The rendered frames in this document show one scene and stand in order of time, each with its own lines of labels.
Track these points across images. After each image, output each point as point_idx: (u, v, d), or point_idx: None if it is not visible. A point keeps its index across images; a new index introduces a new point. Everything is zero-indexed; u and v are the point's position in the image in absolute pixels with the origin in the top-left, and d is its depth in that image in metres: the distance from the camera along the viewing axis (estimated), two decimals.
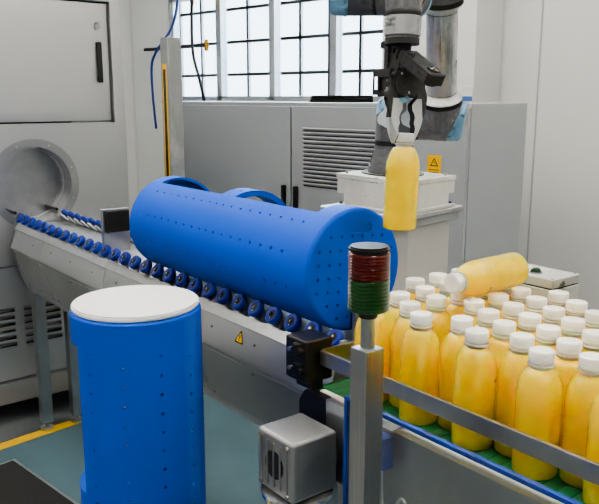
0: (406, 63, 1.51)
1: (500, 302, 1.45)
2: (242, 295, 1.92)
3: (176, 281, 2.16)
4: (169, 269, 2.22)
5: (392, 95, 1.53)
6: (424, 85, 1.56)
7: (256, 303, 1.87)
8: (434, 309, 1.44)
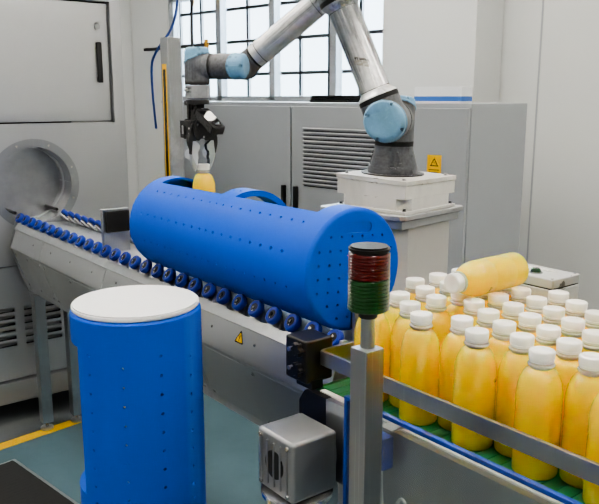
0: (199, 118, 2.24)
1: (500, 302, 1.45)
2: (242, 295, 1.92)
3: (176, 281, 2.16)
4: (169, 269, 2.22)
5: (191, 139, 2.26)
6: None
7: (256, 303, 1.87)
8: (434, 309, 1.44)
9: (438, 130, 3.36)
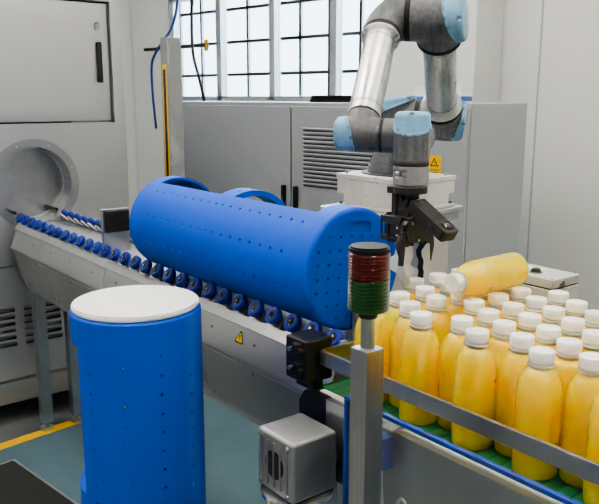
0: (418, 215, 1.54)
1: (500, 302, 1.45)
2: (242, 295, 1.92)
3: (176, 281, 2.16)
4: (169, 269, 2.22)
5: (404, 245, 1.55)
6: None
7: (256, 303, 1.87)
8: (434, 309, 1.44)
9: None
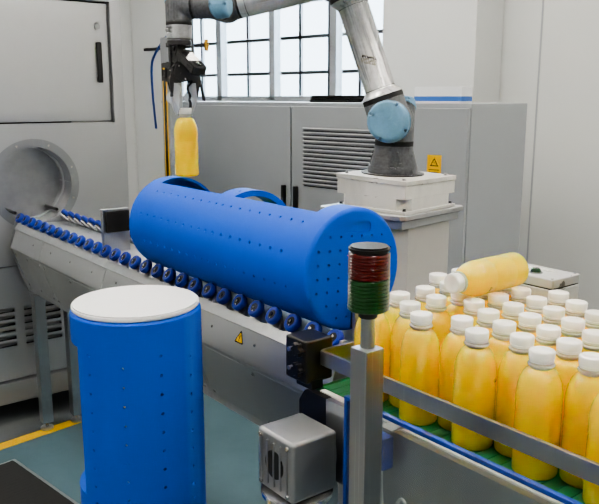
0: (181, 59, 2.18)
1: (500, 302, 1.45)
2: (242, 295, 1.92)
3: (176, 281, 2.16)
4: (169, 269, 2.22)
5: (173, 81, 2.19)
6: None
7: (256, 303, 1.87)
8: (434, 309, 1.44)
9: (438, 130, 3.36)
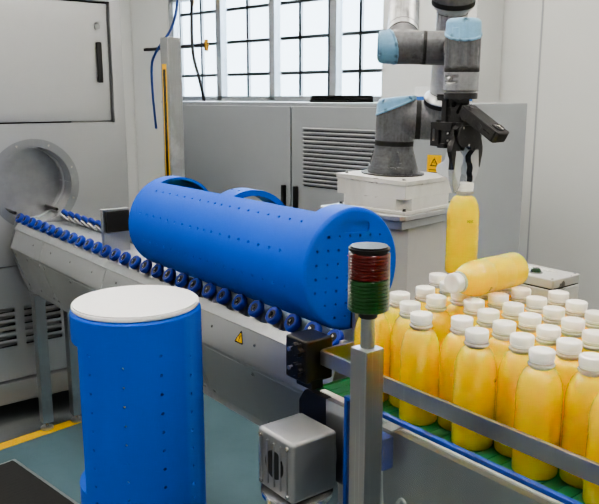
0: (469, 119, 1.59)
1: (500, 302, 1.45)
2: (241, 294, 1.93)
3: (176, 282, 2.16)
4: (168, 269, 2.22)
5: (455, 149, 1.60)
6: (480, 136, 1.64)
7: (255, 303, 1.87)
8: (434, 309, 1.44)
9: None
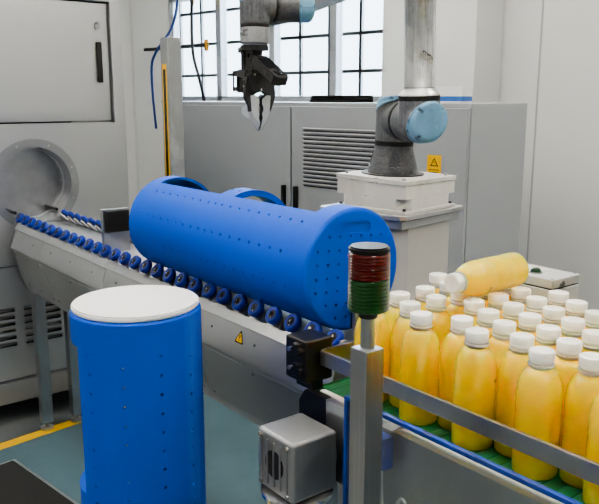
0: (257, 66, 1.88)
1: (500, 302, 1.45)
2: (242, 295, 1.92)
3: (176, 282, 2.16)
4: (168, 269, 2.22)
5: (249, 94, 1.89)
6: (273, 85, 1.93)
7: (255, 303, 1.87)
8: (434, 309, 1.44)
9: None
